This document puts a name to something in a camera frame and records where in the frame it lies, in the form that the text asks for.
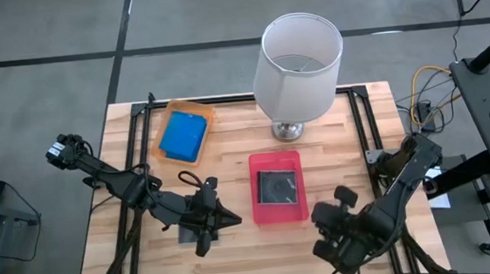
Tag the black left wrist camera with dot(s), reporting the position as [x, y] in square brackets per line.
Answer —
[201, 204]

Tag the black power strip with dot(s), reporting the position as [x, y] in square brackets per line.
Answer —
[423, 110]

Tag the glossy black jewel case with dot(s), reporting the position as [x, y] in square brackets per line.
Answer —
[187, 238]

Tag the white shade table lamp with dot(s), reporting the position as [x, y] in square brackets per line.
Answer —
[298, 84]

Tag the matte black jewel case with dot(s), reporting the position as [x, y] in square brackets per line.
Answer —
[277, 187]

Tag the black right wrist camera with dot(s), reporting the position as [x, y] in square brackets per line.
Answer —
[328, 218]

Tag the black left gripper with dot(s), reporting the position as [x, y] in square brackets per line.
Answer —
[176, 212]

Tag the blue plastic disc case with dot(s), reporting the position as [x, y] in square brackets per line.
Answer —
[183, 135]

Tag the white paper sheet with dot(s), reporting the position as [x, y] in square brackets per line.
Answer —
[440, 201]

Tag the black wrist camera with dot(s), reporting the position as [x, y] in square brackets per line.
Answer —
[328, 218]
[201, 204]

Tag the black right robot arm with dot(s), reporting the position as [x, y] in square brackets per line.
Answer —
[413, 159]

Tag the black side desk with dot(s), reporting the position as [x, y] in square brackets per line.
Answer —
[458, 177]

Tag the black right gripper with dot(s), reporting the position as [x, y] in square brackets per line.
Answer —
[358, 242]

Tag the orange translucent plastic bin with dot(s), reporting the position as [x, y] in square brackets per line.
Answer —
[177, 106]

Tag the black aluminium table frame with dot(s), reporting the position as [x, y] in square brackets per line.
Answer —
[233, 98]

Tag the pink translucent plastic bin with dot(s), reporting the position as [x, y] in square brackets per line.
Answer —
[273, 161]

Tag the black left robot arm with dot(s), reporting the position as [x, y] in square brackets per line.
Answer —
[117, 186]

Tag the small black caster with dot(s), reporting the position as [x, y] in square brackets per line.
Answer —
[487, 248]

